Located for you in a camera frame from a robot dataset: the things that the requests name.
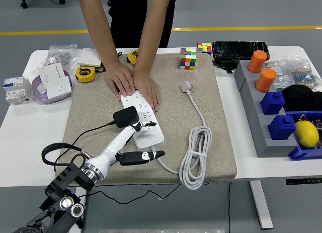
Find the person's left hand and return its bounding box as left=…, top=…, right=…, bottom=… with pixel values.
left=132, top=72, right=161, bottom=112

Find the person's right hand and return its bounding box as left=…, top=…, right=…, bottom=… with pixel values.
left=105, top=61, right=136, bottom=98

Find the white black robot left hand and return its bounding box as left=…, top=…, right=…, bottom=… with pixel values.
left=87, top=120, right=166, bottom=178

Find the thin black adapter cord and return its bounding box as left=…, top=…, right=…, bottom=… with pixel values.
left=54, top=121, right=181, bottom=205

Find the black plug adapter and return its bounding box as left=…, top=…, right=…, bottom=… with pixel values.
left=112, top=106, right=140, bottom=129

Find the white power strip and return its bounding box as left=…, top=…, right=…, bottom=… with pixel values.
left=120, top=90, right=166, bottom=151

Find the square yellow tape measure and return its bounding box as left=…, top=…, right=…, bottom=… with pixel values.
left=127, top=48, right=140, bottom=67

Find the grey-brown mat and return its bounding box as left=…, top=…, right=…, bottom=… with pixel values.
left=55, top=53, right=237, bottom=187

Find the round yellow tape measure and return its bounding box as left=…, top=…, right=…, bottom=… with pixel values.
left=75, top=65, right=97, bottom=83

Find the large colourful puzzle cube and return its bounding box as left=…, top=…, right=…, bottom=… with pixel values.
left=179, top=47, right=197, bottom=70

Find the person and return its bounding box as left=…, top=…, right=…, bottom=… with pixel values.
left=108, top=0, right=178, bottom=49

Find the clear bag of screws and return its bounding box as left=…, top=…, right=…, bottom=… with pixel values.
left=31, top=43, right=84, bottom=74

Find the small colourful puzzle cube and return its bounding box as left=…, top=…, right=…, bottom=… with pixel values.
left=196, top=42, right=213, bottom=56

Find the purple bowl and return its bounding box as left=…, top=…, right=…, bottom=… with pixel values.
left=31, top=69, right=76, bottom=104

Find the black clip device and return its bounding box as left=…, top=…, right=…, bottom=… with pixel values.
left=213, top=57, right=239, bottom=74

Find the black wrapped tray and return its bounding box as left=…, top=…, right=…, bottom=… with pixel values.
left=212, top=41, right=271, bottom=61

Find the white circuit breaker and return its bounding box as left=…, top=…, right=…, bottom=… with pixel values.
left=3, top=75, right=32, bottom=105

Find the orange cylinder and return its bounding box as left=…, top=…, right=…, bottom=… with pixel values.
left=255, top=68, right=277, bottom=93
left=248, top=50, right=268, bottom=74

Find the grey block holder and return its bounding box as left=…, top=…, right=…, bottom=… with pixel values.
left=234, top=59, right=299, bottom=158

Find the blue square block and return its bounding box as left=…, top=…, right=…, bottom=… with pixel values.
left=260, top=91, right=286, bottom=115
left=267, top=114, right=297, bottom=141

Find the clear bag of small parts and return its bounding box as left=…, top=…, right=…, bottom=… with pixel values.
left=265, top=58, right=294, bottom=92

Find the black cloth bundle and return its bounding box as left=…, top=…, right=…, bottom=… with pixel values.
left=281, top=84, right=322, bottom=112

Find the clear bag of resistors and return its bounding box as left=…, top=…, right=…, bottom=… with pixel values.
left=286, top=54, right=322, bottom=90

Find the yellow lemon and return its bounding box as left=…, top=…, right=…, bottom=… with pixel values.
left=294, top=120, right=319, bottom=148

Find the blue storage bin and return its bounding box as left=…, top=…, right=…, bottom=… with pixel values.
left=284, top=109, right=322, bottom=161

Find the black table control panel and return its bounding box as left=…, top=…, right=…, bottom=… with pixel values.
left=285, top=178, right=322, bottom=186

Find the white wall switch plate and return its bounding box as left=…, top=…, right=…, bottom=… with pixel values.
left=76, top=47, right=103, bottom=67

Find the white power strip cable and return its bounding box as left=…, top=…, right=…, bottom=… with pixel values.
left=150, top=80, right=213, bottom=191

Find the white switch panel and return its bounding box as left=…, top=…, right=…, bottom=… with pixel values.
left=37, top=62, right=67, bottom=90

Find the black hanging cable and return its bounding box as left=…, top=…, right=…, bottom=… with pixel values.
left=227, top=181, right=232, bottom=233

